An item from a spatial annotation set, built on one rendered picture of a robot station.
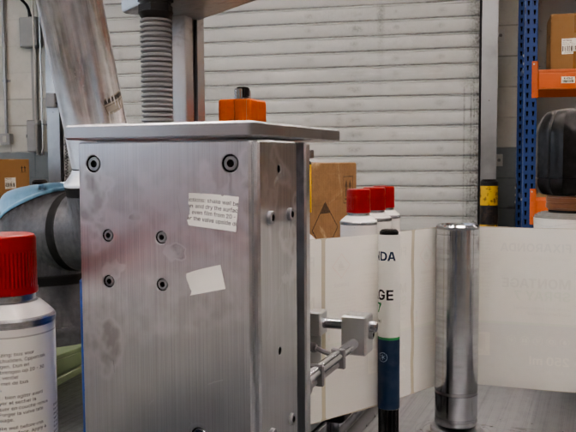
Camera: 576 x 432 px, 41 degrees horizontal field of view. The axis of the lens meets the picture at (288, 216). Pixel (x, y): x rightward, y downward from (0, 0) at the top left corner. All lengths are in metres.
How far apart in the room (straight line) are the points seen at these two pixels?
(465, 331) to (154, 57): 0.39
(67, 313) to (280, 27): 4.40
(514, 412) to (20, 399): 0.50
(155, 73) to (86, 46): 0.30
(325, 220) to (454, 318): 0.91
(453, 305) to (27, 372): 0.38
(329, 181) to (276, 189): 1.20
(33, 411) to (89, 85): 0.66
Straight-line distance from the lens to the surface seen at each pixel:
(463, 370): 0.70
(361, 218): 1.06
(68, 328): 1.15
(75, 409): 0.98
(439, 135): 5.20
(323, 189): 1.57
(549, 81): 4.52
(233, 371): 0.39
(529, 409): 0.81
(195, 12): 0.87
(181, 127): 0.39
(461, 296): 0.69
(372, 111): 5.25
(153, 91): 0.77
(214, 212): 0.38
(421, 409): 0.79
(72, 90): 1.06
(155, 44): 0.77
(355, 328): 0.57
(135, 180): 0.40
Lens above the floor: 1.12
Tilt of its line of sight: 4 degrees down
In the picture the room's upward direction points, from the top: straight up
